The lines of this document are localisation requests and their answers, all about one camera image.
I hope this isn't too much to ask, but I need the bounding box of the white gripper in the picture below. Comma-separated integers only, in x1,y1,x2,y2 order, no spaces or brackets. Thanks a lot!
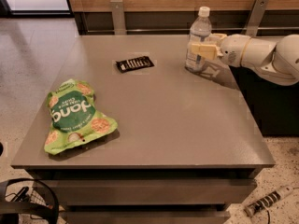
191,33,250,67

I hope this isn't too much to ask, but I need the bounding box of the clear blue plastic water bottle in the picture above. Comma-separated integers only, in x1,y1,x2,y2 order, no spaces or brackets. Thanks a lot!
185,7,212,73

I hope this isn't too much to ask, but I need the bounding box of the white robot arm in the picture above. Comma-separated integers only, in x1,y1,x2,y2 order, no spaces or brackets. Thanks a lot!
188,34,299,86

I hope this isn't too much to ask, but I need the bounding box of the black snack bar wrapper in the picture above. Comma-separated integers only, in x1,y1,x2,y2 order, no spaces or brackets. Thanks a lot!
116,56,154,73

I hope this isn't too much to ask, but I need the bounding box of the green rice chips bag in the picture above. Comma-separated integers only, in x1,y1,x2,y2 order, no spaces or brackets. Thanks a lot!
44,79,118,155

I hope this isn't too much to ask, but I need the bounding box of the white power strip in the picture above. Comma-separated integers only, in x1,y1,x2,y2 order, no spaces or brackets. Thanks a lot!
244,186,293,217

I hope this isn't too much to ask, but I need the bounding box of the grey lower drawer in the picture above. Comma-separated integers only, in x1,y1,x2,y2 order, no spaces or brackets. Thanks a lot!
61,211,230,224

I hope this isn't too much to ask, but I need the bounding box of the grey drawer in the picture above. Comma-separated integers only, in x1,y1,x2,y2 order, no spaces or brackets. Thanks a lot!
45,179,256,205
61,211,230,224

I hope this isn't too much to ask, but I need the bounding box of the grey upper drawer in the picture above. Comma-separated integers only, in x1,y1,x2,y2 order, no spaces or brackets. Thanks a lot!
45,179,256,205

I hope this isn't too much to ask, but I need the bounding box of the left metal bracket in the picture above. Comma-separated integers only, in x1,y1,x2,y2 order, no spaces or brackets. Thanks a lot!
110,0,127,35

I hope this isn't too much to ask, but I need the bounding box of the black power cable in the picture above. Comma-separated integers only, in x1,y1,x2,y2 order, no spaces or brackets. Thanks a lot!
261,203,272,224

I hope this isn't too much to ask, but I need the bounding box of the black wire basket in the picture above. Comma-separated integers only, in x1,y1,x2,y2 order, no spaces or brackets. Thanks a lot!
0,178,59,224

